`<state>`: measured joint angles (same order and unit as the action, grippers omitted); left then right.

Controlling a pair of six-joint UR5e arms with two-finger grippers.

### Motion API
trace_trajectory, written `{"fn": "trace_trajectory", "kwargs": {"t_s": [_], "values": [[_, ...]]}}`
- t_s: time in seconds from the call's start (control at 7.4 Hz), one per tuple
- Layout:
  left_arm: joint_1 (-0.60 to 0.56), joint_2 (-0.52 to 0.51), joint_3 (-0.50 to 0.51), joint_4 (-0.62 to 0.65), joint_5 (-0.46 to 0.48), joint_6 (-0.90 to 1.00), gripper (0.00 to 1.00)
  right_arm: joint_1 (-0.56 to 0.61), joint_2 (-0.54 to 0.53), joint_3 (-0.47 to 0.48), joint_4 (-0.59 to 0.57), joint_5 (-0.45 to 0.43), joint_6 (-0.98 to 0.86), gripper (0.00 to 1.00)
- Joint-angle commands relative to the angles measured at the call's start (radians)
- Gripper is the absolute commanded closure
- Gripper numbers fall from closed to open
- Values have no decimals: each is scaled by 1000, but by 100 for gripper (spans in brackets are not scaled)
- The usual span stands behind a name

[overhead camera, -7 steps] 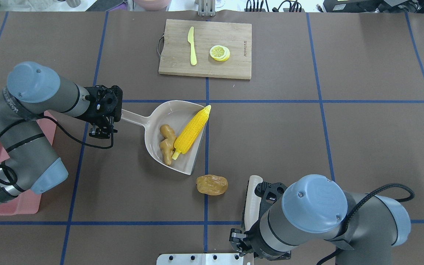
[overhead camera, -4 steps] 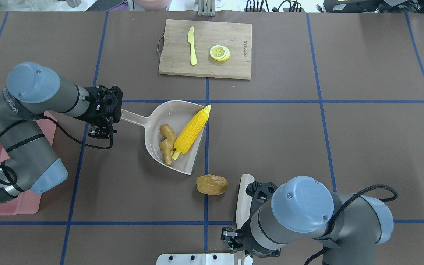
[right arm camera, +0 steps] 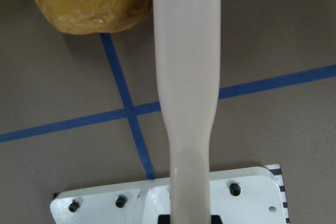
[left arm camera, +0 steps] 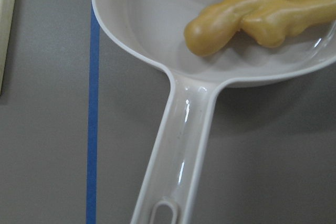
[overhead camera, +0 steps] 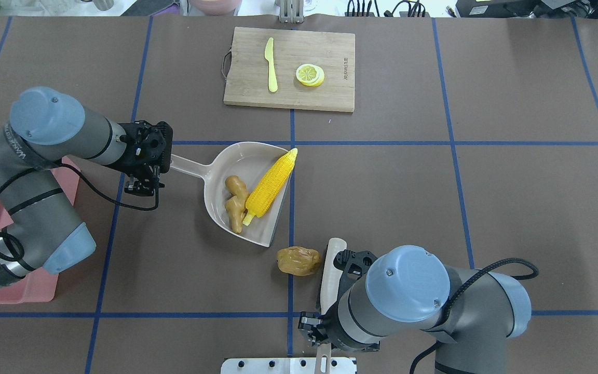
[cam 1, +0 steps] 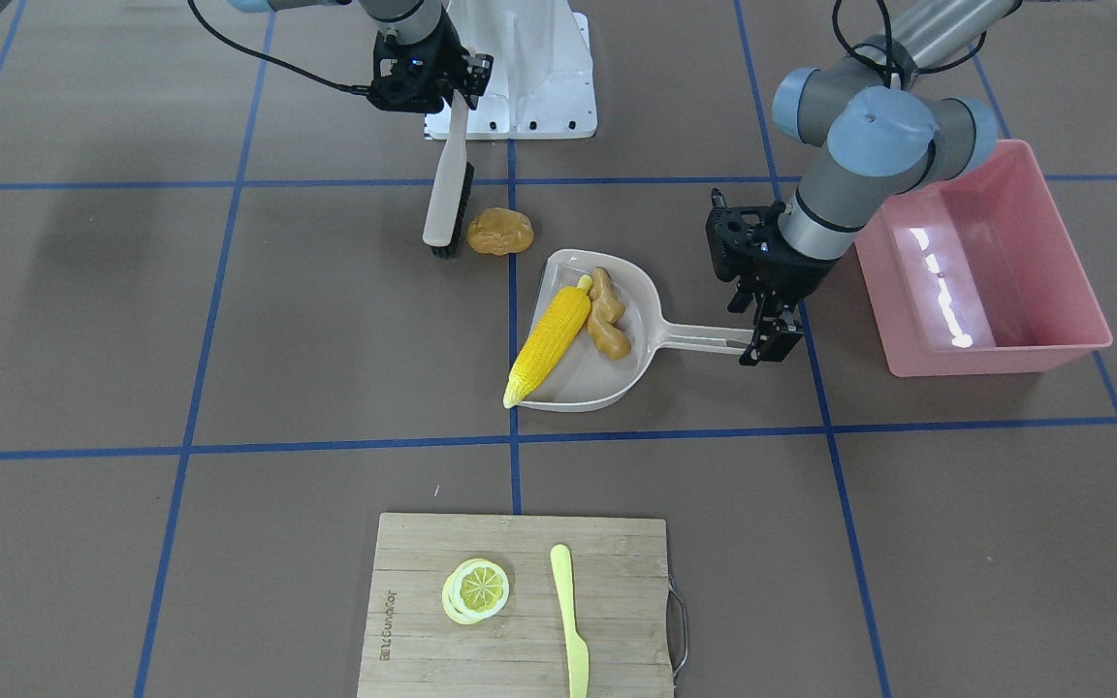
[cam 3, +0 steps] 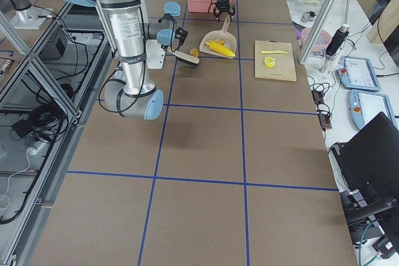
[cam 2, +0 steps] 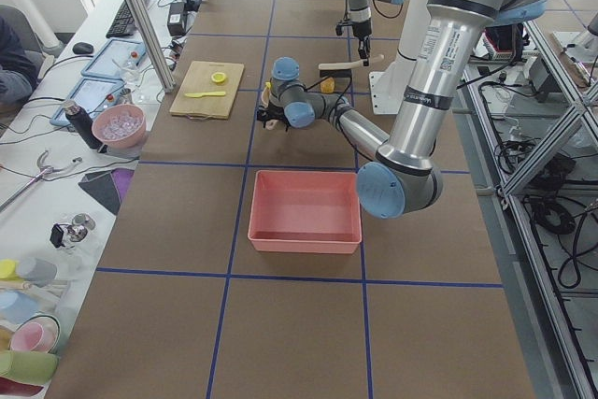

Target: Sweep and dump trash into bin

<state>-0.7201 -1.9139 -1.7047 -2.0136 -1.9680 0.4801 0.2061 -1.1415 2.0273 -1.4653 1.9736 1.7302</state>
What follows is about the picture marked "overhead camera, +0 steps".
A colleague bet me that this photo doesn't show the pink bowl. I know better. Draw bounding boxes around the pink bowl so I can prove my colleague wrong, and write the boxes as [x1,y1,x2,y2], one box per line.
[188,0,242,15]

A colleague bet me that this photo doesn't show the aluminium frame post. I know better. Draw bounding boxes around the aluminium frame post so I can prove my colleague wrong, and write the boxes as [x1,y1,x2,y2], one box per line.
[275,0,305,24]

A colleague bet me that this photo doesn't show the bamboo cutting board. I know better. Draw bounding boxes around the bamboo cutting board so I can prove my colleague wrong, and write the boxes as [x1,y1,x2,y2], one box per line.
[223,26,356,113]

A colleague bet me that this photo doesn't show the brown toy potato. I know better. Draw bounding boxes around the brown toy potato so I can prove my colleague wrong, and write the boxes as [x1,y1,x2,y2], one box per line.
[276,246,322,276]

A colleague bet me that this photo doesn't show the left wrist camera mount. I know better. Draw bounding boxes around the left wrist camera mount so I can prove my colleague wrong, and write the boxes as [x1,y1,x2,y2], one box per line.
[123,175,166,197]

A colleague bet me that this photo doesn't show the yellow lemon slices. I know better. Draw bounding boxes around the yellow lemon slices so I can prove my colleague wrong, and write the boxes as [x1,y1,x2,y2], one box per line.
[295,63,325,87]

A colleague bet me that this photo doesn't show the yellow toy corn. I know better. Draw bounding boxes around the yellow toy corn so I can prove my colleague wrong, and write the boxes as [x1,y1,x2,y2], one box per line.
[243,148,297,226]

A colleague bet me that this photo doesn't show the pink plastic bin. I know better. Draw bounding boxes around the pink plastic bin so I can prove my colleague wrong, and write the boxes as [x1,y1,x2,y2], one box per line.
[0,168,80,304]

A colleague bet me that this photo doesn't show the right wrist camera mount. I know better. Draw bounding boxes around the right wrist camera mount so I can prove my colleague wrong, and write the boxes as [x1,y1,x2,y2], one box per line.
[333,249,377,282]

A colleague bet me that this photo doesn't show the beige hand brush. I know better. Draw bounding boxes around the beige hand brush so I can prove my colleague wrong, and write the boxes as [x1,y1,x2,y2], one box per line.
[315,237,348,372]

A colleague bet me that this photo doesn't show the beige dustpan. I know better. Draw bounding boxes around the beige dustpan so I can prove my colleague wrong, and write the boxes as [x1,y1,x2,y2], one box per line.
[170,142,289,248]

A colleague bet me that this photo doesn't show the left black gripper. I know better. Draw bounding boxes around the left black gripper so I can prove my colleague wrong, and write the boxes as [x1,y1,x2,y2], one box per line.
[118,121,173,175]

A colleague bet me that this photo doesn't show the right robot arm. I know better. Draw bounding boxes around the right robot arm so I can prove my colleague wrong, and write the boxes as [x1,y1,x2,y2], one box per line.
[297,245,539,373]

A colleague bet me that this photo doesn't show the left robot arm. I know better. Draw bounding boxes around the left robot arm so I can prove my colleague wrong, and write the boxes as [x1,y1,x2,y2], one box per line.
[0,87,173,289]

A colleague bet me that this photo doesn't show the tan toy ginger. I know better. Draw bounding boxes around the tan toy ginger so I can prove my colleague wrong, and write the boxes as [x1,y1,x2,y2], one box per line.
[225,175,249,234]

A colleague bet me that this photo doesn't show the yellow plastic knife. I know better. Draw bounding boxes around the yellow plastic knife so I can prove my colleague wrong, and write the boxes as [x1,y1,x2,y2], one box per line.
[264,36,278,92]

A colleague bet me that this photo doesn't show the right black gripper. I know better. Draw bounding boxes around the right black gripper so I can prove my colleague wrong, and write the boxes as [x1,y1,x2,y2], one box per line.
[309,260,380,352]

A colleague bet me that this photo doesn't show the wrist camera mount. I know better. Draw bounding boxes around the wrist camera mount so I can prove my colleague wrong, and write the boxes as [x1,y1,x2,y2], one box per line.
[333,249,377,282]
[123,175,166,197]

